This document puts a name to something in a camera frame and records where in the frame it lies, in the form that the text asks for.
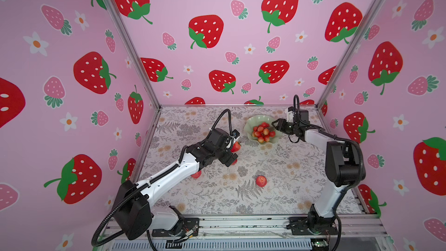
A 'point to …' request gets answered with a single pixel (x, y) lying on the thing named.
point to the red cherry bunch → (262, 132)
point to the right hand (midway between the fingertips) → (275, 123)
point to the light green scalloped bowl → (256, 120)
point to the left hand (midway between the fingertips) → (229, 146)
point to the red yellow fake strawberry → (235, 162)
